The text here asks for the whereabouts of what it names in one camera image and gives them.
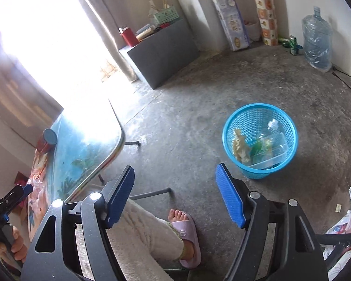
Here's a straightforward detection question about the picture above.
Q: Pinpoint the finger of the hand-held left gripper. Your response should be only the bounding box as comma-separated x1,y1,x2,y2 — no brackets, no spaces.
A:
0,184,33,212

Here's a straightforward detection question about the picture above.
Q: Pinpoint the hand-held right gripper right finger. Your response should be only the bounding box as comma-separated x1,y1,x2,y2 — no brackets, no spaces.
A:
216,163,329,281

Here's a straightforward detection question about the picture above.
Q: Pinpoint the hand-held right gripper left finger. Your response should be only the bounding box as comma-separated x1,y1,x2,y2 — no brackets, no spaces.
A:
20,165,135,281

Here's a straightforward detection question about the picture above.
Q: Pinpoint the brown paper bag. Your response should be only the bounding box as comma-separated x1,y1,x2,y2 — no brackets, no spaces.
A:
232,128,251,163

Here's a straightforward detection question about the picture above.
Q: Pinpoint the red snack can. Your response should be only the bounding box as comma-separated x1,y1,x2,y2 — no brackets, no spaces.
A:
36,128,58,154

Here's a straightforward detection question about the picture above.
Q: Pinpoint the clear plastic food container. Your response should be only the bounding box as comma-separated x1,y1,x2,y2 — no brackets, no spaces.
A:
248,131,289,170

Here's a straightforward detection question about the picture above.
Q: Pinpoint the clear bottle with green label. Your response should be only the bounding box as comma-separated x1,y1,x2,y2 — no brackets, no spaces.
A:
251,120,282,159

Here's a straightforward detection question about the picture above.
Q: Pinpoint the blue mesh plastic basket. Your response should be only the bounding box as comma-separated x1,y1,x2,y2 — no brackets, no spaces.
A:
222,103,298,180

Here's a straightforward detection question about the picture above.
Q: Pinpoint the person's left hand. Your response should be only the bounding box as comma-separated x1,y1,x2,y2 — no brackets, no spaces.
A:
10,228,29,263

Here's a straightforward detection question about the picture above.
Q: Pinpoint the purple slipper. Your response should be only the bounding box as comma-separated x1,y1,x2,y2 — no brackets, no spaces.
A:
171,212,202,269

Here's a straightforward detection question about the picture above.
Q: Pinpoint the printed folding table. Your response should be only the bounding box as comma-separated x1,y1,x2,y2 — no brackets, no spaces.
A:
26,97,172,235

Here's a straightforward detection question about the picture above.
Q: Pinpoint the beige curtain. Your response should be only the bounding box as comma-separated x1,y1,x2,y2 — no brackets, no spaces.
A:
0,20,65,141
67,0,141,83

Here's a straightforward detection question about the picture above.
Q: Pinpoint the grey cabinet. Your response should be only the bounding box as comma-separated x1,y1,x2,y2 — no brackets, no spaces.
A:
119,18,200,91

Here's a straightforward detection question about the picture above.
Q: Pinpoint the red thermos flask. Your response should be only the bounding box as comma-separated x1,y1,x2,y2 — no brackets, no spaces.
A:
119,27,140,48

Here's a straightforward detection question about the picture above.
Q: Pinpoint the bright window with railing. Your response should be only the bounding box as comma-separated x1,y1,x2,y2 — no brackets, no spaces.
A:
0,0,121,123

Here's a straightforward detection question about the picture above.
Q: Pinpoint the green drink can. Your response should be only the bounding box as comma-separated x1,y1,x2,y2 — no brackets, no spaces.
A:
289,35,299,56

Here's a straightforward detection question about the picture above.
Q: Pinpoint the small white bin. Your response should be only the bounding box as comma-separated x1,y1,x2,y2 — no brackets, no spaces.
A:
244,20,263,42

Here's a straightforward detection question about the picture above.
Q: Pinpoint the toilet paper pack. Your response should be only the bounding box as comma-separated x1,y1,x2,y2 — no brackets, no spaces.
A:
212,0,250,52

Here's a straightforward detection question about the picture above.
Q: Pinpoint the empty clear water jug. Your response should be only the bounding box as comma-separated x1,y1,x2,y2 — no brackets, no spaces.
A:
301,6,333,73

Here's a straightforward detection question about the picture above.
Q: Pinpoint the green plastic storage basket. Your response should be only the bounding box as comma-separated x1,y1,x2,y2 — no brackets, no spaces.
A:
150,6,178,26

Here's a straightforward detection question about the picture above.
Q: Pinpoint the rolled patterned mat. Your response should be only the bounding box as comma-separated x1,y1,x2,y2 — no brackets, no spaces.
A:
247,0,279,47

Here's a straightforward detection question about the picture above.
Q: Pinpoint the clear bag on cabinet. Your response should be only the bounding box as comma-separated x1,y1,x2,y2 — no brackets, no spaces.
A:
147,0,162,18

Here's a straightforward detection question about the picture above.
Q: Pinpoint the black chair frame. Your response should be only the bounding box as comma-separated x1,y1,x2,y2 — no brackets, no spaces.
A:
315,231,351,270

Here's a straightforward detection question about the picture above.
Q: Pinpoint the black cable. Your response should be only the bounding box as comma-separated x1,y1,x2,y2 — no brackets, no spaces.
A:
331,67,351,89

